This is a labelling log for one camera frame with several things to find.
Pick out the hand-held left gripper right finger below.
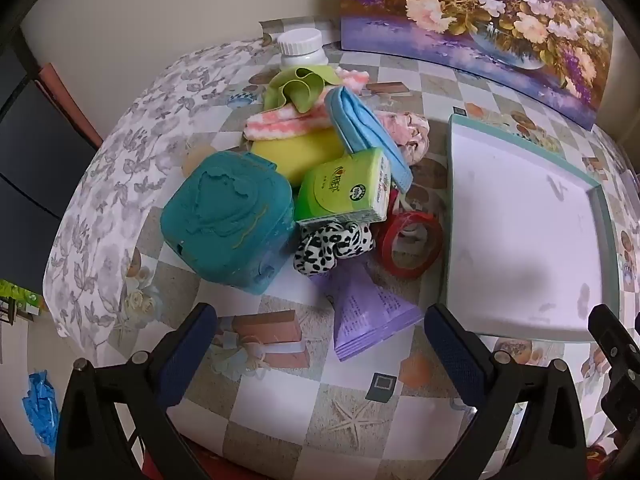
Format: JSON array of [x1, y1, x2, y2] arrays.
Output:
[[424, 303, 593, 480]]

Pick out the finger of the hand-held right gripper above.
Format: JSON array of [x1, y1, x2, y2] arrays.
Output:
[[587, 304, 640, 441]]

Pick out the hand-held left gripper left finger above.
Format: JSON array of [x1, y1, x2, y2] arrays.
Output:
[[56, 302, 218, 480]]

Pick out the purple packet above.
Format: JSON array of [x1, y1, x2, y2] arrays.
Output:
[[310, 260, 425, 362]]

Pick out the red tape roll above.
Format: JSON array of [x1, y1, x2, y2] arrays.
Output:
[[374, 211, 445, 278]]

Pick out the white tray with teal rim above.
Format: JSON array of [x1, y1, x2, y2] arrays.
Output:
[[440, 113, 623, 343]]

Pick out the green tissue pack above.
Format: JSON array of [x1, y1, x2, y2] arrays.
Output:
[[294, 147, 401, 225]]

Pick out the yellow sponge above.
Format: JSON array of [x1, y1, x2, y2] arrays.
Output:
[[250, 127, 346, 188]]

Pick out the pink white striped cloth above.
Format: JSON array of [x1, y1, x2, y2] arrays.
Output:
[[243, 66, 371, 142]]

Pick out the blue face masks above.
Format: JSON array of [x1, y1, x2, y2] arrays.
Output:
[[324, 86, 414, 195]]

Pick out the teal plastic box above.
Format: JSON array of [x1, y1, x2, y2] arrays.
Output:
[[160, 151, 296, 295]]

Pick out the blue plastic bag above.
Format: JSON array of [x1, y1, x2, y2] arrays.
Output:
[[21, 370, 61, 453]]

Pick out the black white spotted scrunchie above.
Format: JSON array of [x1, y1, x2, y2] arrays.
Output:
[[292, 221, 376, 278]]

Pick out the green box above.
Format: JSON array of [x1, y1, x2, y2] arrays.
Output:
[[0, 280, 41, 321]]

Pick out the grey floral tablecloth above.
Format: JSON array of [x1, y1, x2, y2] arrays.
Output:
[[42, 37, 271, 338]]

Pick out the pink floral cloth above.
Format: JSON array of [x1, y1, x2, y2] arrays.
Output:
[[375, 111, 431, 166]]

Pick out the dark cabinet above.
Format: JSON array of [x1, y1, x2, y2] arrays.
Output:
[[0, 35, 101, 286]]

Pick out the green cloth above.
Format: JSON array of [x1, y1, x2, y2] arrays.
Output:
[[262, 66, 343, 113]]

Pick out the white plastic bottle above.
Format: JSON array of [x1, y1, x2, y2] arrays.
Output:
[[276, 28, 330, 70]]

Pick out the flower painting canvas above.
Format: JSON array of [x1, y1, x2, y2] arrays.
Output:
[[339, 0, 616, 131]]

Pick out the red pink hair tie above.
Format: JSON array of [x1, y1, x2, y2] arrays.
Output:
[[389, 189, 426, 238]]

